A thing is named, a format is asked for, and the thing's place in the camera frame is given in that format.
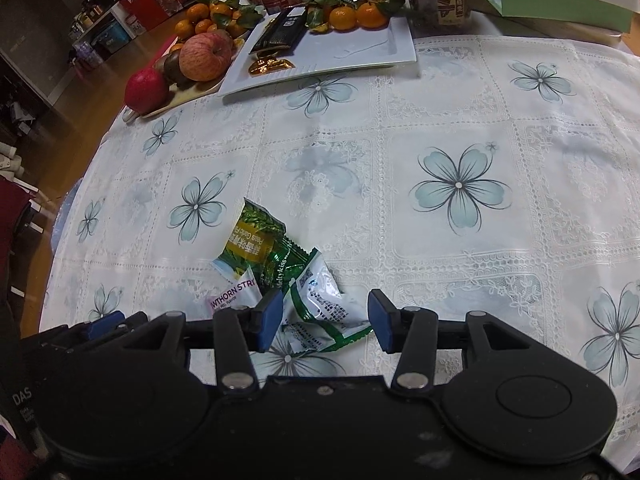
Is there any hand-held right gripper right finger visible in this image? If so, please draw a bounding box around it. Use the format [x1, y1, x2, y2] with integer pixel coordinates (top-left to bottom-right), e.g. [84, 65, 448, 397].
[366, 288, 533, 393]

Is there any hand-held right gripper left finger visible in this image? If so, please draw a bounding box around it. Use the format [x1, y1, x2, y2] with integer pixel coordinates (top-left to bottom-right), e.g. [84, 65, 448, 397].
[120, 289, 286, 393]

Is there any white purple snack packet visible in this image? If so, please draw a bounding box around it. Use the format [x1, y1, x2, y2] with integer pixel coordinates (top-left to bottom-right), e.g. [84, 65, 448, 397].
[206, 266, 262, 317]

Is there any white green snack packet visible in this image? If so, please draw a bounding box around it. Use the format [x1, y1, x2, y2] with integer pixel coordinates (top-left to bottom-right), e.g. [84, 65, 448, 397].
[250, 246, 374, 377]

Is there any dark green snack packet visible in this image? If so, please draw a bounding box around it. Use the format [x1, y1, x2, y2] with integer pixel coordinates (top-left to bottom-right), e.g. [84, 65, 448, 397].
[211, 198, 302, 288]

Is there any red stool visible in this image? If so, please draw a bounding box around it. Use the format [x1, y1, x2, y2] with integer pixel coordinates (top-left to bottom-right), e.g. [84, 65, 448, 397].
[0, 179, 42, 262]

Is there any white floral lace tablecloth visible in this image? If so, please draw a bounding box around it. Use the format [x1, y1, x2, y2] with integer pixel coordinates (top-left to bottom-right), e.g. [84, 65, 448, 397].
[37, 7, 640, 461]

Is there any wooden fruit tray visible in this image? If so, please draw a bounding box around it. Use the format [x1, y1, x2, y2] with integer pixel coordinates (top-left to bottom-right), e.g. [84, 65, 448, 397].
[122, 30, 251, 121]

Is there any amber foil candy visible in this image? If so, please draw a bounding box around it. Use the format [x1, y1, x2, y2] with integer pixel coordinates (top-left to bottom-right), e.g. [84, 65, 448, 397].
[247, 57, 296, 77]

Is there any dark brown round fruit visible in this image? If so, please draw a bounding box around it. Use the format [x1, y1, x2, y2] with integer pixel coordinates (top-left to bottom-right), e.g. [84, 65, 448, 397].
[162, 51, 194, 86]

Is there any white rectangular plate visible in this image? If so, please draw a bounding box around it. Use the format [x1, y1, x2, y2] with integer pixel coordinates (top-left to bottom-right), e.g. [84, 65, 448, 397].
[217, 10, 418, 99]

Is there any pink red apple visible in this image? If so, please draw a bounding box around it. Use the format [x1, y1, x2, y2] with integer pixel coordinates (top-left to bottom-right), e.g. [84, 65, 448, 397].
[178, 32, 234, 83]

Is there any blue storage basket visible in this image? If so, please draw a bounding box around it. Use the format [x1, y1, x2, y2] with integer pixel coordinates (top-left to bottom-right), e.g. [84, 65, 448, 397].
[95, 25, 134, 54]

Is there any black chocolate packet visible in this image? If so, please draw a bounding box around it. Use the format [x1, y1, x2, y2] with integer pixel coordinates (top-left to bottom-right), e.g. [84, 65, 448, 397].
[248, 7, 307, 56]

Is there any pile of leafy tangerines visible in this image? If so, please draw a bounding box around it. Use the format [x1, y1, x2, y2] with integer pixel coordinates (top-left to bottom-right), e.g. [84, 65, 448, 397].
[173, 0, 266, 42]

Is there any orange tangerine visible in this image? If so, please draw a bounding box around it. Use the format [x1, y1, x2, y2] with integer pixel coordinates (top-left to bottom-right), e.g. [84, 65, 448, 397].
[357, 2, 390, 30]
[328, 4, 359, 31]

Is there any red storage box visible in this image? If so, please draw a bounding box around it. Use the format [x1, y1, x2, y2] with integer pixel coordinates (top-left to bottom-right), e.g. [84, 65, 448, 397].
[120, 0, 184, 32]

